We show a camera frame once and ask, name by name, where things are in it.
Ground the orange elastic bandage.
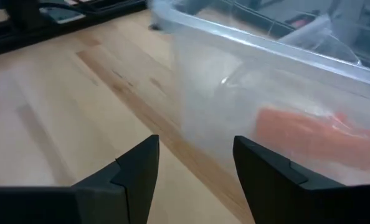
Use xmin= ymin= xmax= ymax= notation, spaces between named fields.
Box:
xmin=254 ymin=106 xmax=370 ymax=172

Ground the clear plastic container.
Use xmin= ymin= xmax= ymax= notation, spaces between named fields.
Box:
xmin=147 ymin=0 xmax=370 ymax=187

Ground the black aluminium rig frame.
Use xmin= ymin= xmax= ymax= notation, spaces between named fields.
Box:
xmin=0 ymin=0 xmax=148 ymax=59

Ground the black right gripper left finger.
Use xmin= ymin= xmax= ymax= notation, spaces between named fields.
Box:
xmin=0 ymin=134 xmax=160 ymax=224

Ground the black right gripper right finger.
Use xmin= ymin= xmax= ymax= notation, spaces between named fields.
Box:
xmin=233 ymin=135 xmax=370 ymax=224

